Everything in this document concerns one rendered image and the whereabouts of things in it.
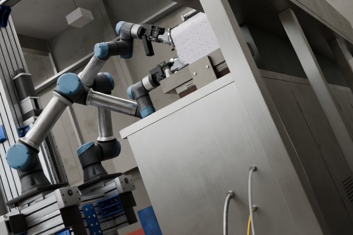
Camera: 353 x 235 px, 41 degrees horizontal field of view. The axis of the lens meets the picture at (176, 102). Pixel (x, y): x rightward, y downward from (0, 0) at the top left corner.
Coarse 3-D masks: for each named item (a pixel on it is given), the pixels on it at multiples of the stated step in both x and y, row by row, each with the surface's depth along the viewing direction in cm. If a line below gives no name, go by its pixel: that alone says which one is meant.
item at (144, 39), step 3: (141, 36) 243; (144, 36) 242; (144, 39) 242; (147, 39) 243; (144, 42) 242; (147, 42) 242; (150, 42) 244; (144, 45) 242; (147, 45) 241; (150, 45) 244; (144, 48) 242; (147, 48) 241; (150, 48) 243; (147, 51) 241; (150, 51) 242; (153, 51) 244; (147, 54) 241; (150, 54) 241; (153, 54) 244
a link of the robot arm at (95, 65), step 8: (96, 48) 243; (104, 48) 242; (112, 48) 245; (96, 56) 248; (104, 56) 244; (88, 64) 257; (96, 64) 252; (104, 64) 254; (80, 72) 270; (88, 72) 259; (96, 72) 259; (88, 80) 265
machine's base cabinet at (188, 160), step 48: (240, 96) 182; (288, 96) 215; (336, 96) 315; (144, 144) 204; (192, 144) 192; (240, 144) 182; (336, 144) 252; (192, 192) 192; (240, 192) 181; (336, 192) 210
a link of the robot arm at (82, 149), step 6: (84, 144) 278; (90, 144) 279; (96, 144) 283; (78, 150) 278; (84, 150) 277; (90, 150) 278; (96, 150) 280; (102, 150) 282; (78, 156) 280; (84, 156) 276; (90, 156) 276; (96, 156) 278; (102, 156) 282; (84, 162) 276; (90, 162) 275
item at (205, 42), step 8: (200, 32) 220; (208, 32) 217; (192, 40) 222; (200, 40) 219; (208, 40) 217; (216, 40) 215; (176, 48) 226; (184, 48) 224; (192, 48) 222; (200, 48) 219; (208, 48) 217; (216, 48) 215; (184, 56) 224; (192, 56) 221; (200, 56) 219; (184, 64) 224
